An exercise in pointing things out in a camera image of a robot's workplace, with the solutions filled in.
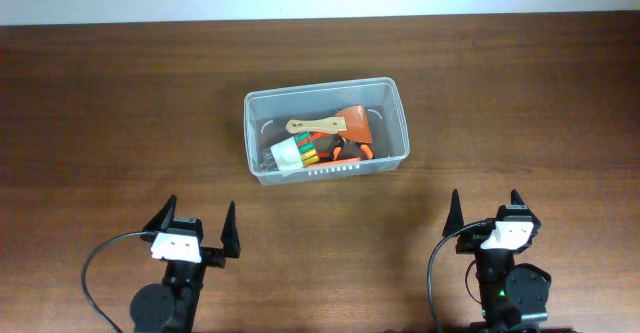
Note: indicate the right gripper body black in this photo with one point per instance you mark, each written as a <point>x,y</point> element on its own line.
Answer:
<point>469,243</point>

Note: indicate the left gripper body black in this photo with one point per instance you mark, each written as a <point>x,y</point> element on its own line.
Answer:
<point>213,257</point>

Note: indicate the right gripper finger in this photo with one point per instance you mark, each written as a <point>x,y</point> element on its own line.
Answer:
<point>455,219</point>
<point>515,198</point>

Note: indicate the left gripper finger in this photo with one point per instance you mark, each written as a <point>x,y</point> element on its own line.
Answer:
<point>229,235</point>
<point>162,220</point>

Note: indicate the orange bit holder strip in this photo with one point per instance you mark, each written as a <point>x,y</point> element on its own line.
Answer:
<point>336,162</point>

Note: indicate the clear plastic container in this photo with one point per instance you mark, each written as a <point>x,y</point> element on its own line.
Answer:
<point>267,112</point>

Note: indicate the long nose pliers orange black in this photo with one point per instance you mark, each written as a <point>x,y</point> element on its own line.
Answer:
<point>350,150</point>

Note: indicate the orange scraper wooden handle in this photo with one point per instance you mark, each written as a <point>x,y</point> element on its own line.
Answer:
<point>350,123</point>

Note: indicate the red diagonal cutters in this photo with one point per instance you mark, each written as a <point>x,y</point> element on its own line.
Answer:
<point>324,143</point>

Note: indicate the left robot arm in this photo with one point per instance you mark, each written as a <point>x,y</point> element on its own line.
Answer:
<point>171,304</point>

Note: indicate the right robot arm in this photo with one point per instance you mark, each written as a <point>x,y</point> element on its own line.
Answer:
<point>513,296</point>

